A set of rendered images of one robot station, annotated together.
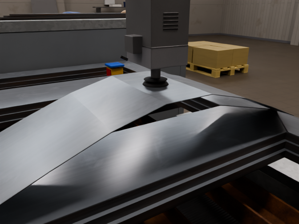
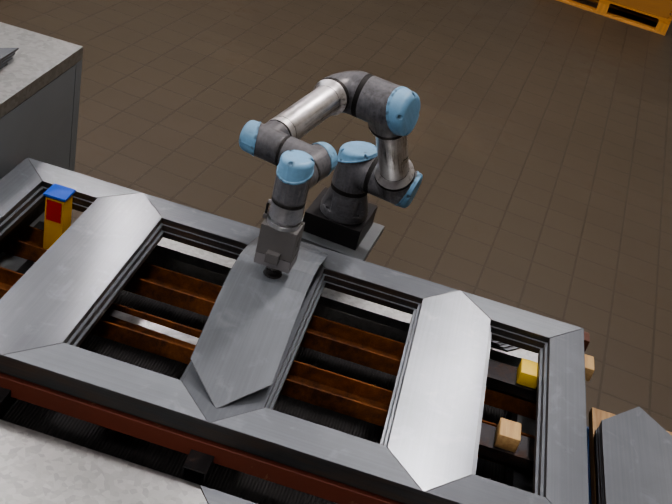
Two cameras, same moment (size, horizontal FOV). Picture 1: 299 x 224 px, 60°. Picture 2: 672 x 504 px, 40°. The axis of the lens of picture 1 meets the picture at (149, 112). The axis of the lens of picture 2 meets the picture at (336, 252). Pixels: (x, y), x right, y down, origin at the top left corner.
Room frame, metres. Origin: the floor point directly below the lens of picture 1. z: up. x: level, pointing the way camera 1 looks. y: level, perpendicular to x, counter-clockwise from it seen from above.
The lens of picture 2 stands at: (-0.70, 1.32, 2.17)
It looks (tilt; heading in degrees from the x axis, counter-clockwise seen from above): 32 degrees down; 306
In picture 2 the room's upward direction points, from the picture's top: 15 degrees clockwise
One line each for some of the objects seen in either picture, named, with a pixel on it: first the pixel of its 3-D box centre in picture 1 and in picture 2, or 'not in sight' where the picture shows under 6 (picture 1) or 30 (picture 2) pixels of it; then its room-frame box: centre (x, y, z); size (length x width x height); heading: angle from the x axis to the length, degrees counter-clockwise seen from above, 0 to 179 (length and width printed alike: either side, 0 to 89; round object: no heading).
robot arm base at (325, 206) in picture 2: not in sight; (346, 197); (0.76, -0.69, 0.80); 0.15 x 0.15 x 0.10
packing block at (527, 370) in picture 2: not in sight; (528, 373); (-0.06, -0.50, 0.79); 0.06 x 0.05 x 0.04; 121
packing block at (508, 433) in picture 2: not in sight; (507, 434); (-0.16, -0.27, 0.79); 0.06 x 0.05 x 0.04; 121
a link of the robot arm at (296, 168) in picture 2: not in sight; (293, 178); (0.41, -0.01, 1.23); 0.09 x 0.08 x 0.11; 107
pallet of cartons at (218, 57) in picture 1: (208, 57); not in sight; (5.10, -1.15, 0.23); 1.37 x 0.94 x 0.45; 25
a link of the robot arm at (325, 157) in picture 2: not in sight; (307, 161); (0.46, -0.10, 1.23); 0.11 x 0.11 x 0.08; 17
